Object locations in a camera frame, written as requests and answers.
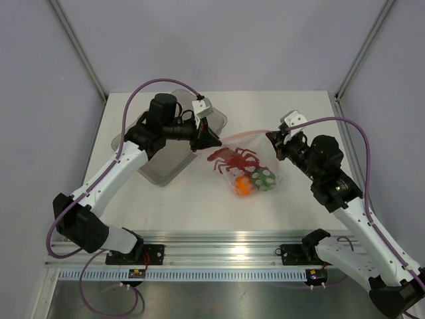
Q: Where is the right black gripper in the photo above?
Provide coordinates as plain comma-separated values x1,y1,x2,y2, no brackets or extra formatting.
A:
268,130,321,182

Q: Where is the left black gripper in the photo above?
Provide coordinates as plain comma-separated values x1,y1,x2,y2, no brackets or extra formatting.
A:
163,114,221,152

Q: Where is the green bell pepper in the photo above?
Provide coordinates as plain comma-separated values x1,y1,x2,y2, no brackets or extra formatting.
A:
250,167,276,191

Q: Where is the clear zip top bag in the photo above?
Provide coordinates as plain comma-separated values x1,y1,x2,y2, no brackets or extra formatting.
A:
206,130,282,197

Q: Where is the red toy lobster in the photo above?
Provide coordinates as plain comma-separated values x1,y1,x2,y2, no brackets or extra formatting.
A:
207,147,261,175

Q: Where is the orange fruit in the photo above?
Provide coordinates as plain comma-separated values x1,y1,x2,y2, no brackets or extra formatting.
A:
233,175,254,196

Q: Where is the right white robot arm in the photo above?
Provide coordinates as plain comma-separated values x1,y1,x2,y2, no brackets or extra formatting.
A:
266,131,424,318

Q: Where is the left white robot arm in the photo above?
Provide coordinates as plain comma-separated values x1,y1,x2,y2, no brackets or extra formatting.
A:
53,93,222,265

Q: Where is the clear grey plastic container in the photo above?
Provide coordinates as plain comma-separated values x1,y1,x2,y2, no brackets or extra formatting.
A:
111,89,228,187

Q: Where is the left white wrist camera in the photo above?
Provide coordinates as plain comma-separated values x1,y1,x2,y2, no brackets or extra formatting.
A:
192,98,213,128

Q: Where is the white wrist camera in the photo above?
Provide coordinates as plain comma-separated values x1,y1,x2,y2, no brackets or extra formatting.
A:
279,110,307,144
192,98,213,128

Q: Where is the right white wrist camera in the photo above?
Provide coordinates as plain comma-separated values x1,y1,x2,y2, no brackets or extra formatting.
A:
279,110,307,144

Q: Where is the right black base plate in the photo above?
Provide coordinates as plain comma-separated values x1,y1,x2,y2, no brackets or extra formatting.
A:
274,244,330,266

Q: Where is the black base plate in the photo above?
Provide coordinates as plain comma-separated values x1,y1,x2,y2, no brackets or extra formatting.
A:
106,244,165,266
274,244,330,266

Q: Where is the aluminium mounting rail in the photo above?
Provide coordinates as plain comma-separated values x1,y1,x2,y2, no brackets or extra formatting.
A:
44,231,363,268

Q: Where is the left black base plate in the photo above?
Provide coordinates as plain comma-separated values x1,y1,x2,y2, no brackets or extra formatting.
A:
106,244,165,266

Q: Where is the left aluminium frame post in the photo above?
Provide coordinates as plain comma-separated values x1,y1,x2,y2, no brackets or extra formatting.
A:
46,0,108,106

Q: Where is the aluminium frame post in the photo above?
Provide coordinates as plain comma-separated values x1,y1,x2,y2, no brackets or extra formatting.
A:
46,0,108,106
335,0,398,103

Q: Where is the white slotted cable duct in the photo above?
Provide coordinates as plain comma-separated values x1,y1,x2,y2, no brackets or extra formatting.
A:
58,268,307,282

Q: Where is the right aluminium frame post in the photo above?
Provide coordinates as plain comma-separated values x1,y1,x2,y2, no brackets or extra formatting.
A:
335,0,398,103

